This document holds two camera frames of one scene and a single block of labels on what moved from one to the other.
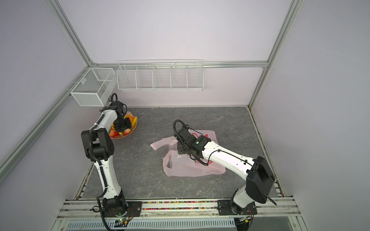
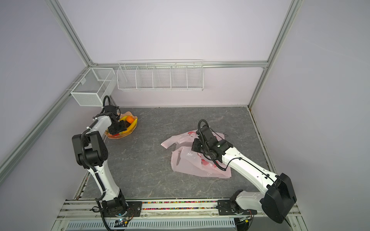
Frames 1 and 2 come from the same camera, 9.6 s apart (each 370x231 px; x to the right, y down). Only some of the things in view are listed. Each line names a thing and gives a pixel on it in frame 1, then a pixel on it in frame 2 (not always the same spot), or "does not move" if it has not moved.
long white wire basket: x=161 y=74 does not move
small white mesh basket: x=96 y=88 does not move
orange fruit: x=130 y=117 does not move
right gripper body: x=181 y=150 to x=196 y=147
